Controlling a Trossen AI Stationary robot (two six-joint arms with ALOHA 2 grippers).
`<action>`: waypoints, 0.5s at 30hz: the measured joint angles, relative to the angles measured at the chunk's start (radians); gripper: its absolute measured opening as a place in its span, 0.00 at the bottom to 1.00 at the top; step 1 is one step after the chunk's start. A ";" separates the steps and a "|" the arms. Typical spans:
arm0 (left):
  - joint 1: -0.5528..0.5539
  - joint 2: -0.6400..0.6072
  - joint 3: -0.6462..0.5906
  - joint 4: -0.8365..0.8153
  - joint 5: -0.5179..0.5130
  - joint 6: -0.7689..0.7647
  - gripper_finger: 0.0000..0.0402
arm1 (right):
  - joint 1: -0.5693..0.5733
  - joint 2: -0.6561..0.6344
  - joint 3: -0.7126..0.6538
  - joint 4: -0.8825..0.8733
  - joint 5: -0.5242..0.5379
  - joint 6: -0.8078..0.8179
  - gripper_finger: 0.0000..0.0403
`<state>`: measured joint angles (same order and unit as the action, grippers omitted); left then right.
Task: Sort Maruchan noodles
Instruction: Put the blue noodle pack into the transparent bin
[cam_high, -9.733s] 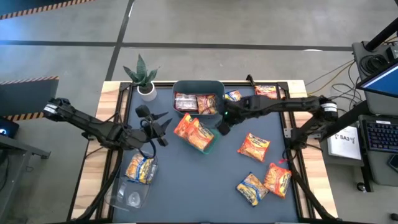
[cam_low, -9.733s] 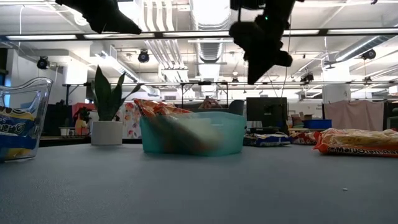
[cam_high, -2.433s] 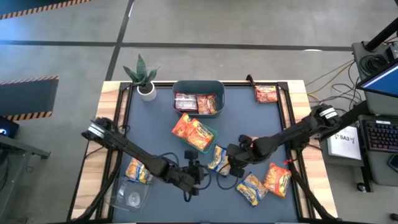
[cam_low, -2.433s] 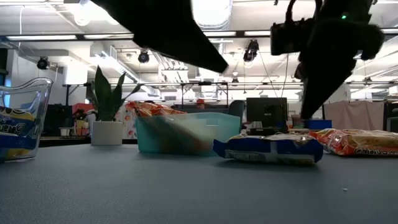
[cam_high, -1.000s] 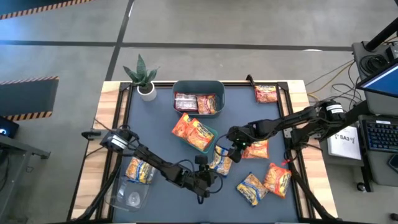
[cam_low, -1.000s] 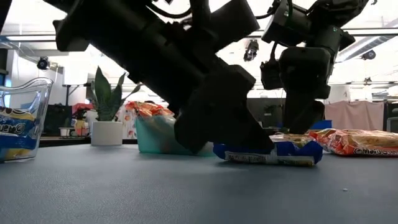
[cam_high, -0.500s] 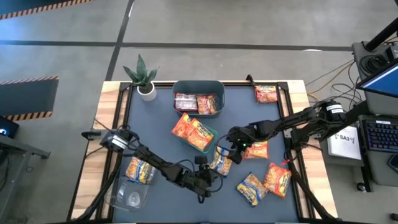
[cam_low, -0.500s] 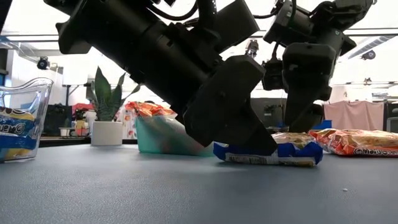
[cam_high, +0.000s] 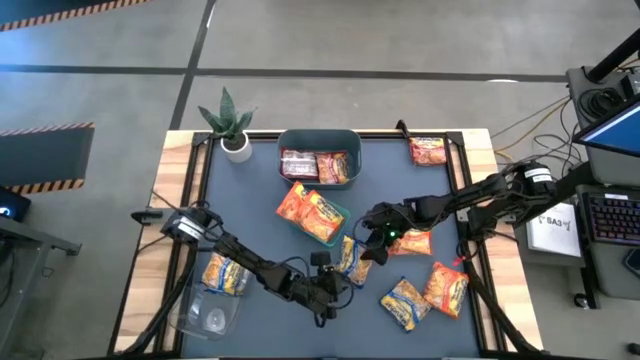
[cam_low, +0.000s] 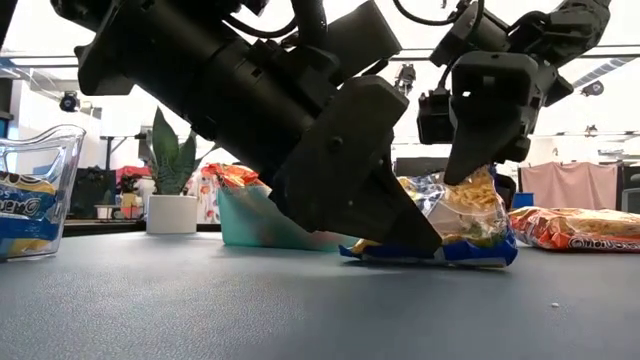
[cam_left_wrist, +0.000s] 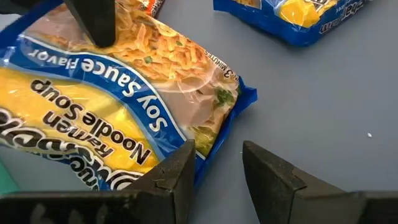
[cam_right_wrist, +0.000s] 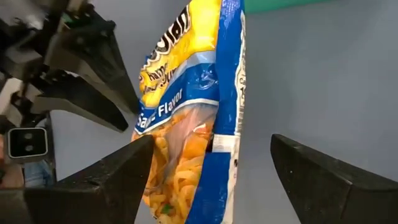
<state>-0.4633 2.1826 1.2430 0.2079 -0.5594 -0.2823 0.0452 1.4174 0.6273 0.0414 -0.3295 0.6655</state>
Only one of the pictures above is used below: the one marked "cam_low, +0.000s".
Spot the black ceiling spotlight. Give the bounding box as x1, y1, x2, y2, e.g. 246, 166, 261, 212
394, 62, 418, 96
58, 90, 81, 114
581, 79, 606, 99

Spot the clear plastic bin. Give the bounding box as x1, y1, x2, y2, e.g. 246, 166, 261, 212
0, 123, 87, 262

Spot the blue ramen packet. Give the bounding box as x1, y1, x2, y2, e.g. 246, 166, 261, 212
339, 166, 520, 270
0, 171, 59, 257

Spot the green plastic tray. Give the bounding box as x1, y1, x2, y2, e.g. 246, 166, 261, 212
216, 183, 359, 253

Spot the snake plant in white pot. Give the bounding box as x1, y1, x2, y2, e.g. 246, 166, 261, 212
144, 107, 221, 235

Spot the orange chicken ramen packet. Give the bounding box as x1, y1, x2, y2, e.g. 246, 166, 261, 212
508, 206, 640, 253
201, 162, 265, 190

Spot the black metal rig frame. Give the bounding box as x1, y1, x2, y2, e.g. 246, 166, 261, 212
62, 219, 224, 235

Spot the beige cloth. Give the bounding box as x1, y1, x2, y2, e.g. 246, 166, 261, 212
519, 160, 619, 211

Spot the black computer monitor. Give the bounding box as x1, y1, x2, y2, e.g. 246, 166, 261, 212
394, 157, 451, 177

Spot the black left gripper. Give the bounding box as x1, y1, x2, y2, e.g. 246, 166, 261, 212
249, 0, 403, 144

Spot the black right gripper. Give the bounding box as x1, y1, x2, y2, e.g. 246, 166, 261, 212
443, 51, 574, 209

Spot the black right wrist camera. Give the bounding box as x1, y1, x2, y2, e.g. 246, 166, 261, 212
417, 88, 455, 146

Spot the red cloth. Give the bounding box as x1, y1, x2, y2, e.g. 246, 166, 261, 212
115, 165, 152, 182

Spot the floral print cloth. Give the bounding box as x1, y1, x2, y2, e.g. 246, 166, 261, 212
184, 167, 221, 224

